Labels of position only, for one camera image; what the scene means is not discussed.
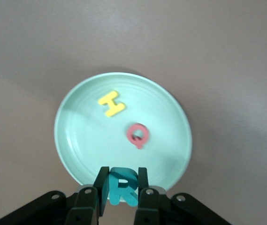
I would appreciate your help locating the yellow foam letter H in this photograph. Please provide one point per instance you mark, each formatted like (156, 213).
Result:
(112, 104)

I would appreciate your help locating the teal foam letter R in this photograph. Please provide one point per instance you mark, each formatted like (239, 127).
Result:
(114, 187)

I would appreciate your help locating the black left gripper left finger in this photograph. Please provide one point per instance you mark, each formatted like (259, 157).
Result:
(84, 206)

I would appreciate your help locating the pale green plate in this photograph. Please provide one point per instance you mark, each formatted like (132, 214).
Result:
(88, 140)

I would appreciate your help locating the brown table cover sheet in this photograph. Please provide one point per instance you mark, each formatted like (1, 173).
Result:
(18, 70)

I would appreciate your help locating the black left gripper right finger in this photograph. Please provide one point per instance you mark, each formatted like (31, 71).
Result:
(149, 206)

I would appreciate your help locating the red foam letter Q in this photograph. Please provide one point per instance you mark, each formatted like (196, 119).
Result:
(138, 127)

